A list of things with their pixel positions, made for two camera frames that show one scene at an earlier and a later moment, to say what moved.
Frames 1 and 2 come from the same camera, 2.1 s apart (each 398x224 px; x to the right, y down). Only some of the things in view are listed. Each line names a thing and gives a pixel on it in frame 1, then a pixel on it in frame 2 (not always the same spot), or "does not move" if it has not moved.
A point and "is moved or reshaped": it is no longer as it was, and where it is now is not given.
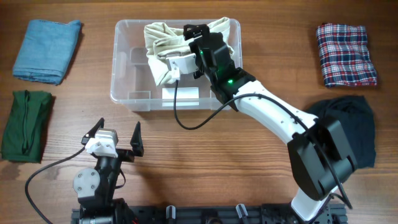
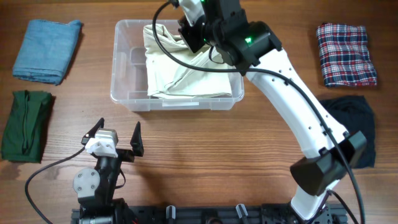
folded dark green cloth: [24, 135] does not move
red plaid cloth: [344, 55] does not move
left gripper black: [137, 149] does not move
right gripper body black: [209, 73] -> [204, 33]
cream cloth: [162, 42] is moved or reshaped
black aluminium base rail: [220, 214] does not move
